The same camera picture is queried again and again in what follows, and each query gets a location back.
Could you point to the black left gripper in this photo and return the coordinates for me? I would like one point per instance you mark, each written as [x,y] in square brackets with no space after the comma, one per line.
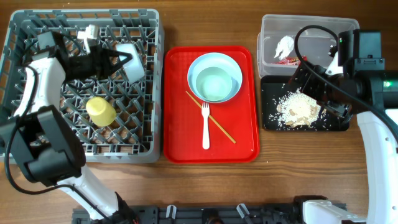
[99,52]

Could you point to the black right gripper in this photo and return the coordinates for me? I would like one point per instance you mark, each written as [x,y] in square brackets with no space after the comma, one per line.
[311,87]

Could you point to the light blue saucer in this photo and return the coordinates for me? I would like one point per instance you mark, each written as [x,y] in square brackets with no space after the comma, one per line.
[134,68]

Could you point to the rice food scraps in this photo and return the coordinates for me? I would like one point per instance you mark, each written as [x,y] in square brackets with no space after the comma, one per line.
[296,110]

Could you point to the red snack wrapper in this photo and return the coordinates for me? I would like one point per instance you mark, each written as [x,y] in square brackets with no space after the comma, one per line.
[289,61]

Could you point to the yellow plastic cup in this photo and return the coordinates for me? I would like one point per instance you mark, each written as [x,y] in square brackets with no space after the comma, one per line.
[100,111]

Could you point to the white napkin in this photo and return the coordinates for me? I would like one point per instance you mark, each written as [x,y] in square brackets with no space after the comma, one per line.
[284,47]

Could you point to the wooden chopstick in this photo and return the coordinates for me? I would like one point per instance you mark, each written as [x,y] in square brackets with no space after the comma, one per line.
[212,118]

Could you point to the green bowl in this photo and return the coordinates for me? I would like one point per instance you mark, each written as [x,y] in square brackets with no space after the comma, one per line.
[213,84]

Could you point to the white plastic fork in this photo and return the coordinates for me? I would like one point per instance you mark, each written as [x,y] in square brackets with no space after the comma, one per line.
[205,111]

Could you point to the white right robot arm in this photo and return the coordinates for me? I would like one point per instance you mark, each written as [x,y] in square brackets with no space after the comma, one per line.
[371,95]

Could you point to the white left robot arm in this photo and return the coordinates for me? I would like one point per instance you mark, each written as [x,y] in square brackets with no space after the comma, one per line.
[41,142]

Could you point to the grey dishwasher rack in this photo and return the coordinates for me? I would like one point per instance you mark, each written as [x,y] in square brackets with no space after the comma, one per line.
[133,137]

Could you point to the black plastic tray bin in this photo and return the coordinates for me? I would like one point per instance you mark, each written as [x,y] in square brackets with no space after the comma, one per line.
[274,91]

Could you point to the clear plastic bin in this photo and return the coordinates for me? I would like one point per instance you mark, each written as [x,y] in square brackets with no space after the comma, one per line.
[314,44]

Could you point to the light blue plate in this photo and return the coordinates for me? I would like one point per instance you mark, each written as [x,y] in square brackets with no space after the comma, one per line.
[219,60]

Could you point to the red plastic tray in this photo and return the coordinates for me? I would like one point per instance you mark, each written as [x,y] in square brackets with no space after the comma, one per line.
[183,122]

